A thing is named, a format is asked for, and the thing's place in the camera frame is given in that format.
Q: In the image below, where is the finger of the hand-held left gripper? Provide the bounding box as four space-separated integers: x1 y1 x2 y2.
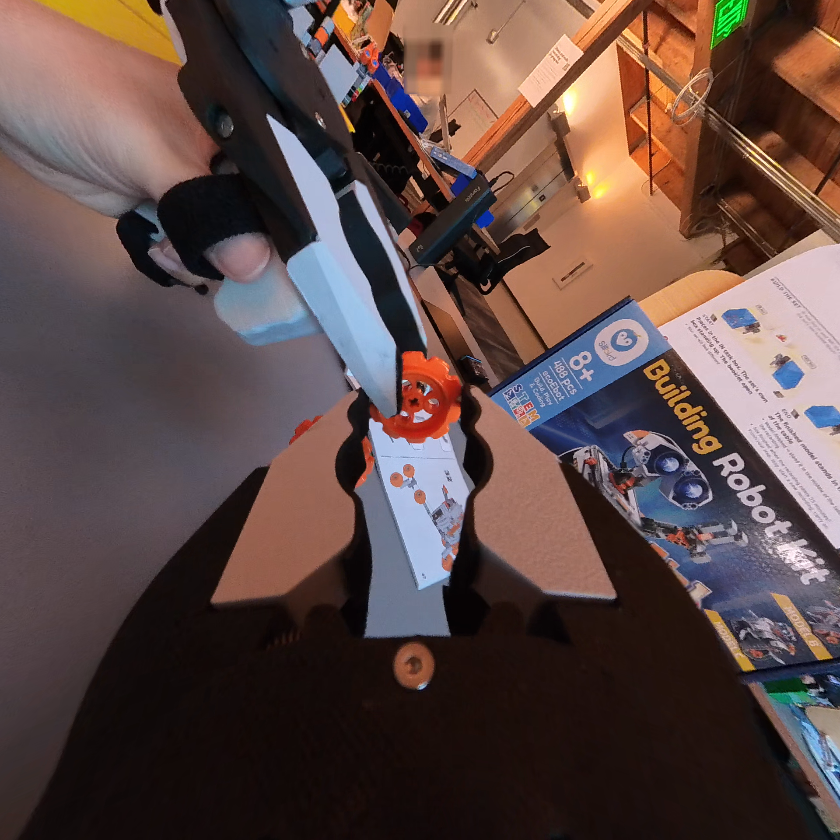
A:
266 115 401 417
338 180 431 368

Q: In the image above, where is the green exit sign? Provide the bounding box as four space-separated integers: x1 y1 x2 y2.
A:
709 0 752 50

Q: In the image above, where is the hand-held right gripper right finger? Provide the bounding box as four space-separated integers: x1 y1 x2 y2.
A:
446 387 618 637

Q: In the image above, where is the black slim computer tower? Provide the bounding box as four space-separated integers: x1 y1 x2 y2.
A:
410 174 497 266

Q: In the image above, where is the blue robot kit box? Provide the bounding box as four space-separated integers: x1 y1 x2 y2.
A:
489 295 840 673

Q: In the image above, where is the orange wheel grey beam assembly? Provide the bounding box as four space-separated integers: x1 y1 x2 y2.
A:
289 350 464 490

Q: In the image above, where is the white printed paper sheet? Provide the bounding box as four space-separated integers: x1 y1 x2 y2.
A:
656 243 840 552

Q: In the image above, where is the grey desk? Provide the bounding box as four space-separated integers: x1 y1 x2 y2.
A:
0 151 460 840

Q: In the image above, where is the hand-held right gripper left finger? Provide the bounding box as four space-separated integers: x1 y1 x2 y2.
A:
210 387 375 637

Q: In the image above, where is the wooden staircase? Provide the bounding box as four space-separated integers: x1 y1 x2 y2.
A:
617 0 840 277

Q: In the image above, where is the person's left hand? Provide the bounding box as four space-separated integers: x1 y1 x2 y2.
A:
0 0 273 284

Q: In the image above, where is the open white instruction booklet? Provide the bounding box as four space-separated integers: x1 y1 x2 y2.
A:
366 420 475 592

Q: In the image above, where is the paper notice on wooden post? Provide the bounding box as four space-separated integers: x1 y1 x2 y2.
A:
517 34 585 109

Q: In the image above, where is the wall whiteboard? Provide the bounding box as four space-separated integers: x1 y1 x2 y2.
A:
446 88 500 142

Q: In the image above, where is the blue storage bin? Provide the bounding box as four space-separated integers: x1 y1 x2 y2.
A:
371 59 429 133

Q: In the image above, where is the black office chair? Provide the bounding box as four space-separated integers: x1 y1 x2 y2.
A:
453 226 551 296

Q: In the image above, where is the colourful printed carton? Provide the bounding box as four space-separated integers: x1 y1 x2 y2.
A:
748 675 840 824

